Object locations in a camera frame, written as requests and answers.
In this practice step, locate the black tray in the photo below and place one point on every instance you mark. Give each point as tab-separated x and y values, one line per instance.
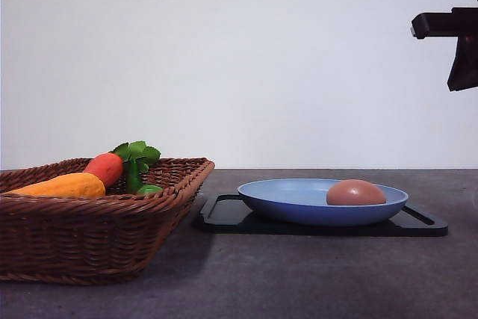
226	215

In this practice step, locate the green toy leafy vegetable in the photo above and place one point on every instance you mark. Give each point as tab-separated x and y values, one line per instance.
136	157

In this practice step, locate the brown wicker basket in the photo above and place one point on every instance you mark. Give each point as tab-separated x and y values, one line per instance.
110	239

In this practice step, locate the blue plate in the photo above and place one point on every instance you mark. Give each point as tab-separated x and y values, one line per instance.
303	202

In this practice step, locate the brown egg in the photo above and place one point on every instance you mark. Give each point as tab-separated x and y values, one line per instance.
354	192

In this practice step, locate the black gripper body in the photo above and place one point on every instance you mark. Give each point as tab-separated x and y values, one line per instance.
461	22

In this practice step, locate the yellow toy vegetable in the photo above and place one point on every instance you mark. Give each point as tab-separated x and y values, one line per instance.
76	184

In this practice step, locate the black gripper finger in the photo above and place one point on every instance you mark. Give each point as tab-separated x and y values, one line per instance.
464	72

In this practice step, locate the orange toy carrot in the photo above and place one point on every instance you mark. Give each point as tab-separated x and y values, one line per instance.
107	165

